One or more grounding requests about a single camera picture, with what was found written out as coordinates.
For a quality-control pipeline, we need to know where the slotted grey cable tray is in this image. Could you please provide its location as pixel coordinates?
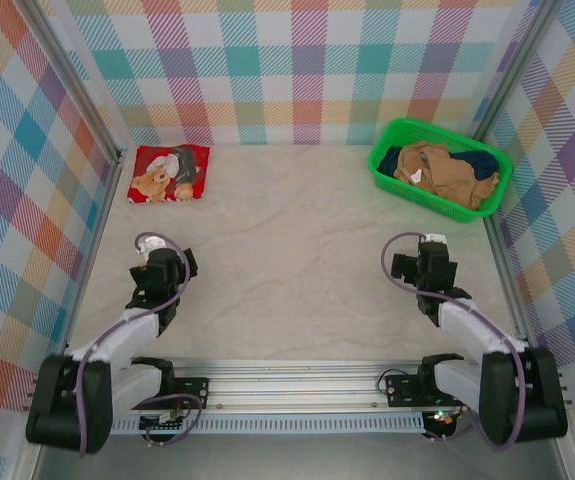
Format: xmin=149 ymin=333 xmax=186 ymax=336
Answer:
xmin=109 ymin=412 xmax=426 ymax=436

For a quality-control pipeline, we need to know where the navy t-shirt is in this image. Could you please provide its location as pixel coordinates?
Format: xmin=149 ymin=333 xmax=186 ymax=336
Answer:
xmin=377 ymin=145 xmax=501 ymax=181

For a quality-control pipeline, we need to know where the aluminium frame post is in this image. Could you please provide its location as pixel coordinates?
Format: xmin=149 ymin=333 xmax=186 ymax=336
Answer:
xmin=471 ymin=0 xmax=563 ymax=146
xmin=24 ymin=0 xmax=128 ymax=166

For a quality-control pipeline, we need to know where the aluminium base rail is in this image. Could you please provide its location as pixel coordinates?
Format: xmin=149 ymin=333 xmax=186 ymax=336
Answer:
xmin=106 ymin=357 xmax=575 ymax=414

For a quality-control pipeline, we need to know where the red bear print t-shirt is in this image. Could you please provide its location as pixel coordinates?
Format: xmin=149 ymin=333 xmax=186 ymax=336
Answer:
xmin=125 ymin=143 xmax=213 ymax=205

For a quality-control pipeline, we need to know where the tan t-shirt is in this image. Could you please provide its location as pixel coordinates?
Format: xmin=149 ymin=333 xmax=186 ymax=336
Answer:
xmin=393 ymin=141 xmax=501 ymax=211

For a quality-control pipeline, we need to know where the aluminium side rail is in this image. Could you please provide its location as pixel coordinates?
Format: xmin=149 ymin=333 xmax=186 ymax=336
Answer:
xmin=56 ymin=149 xmax=126 ymax=361
xmin=481 ymin=214 xmax=536 ymax=351

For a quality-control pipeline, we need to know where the green plastic basket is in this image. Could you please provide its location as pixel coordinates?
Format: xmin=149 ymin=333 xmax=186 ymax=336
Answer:
xmin=366 ymin=117 xmax=513 ymax=225

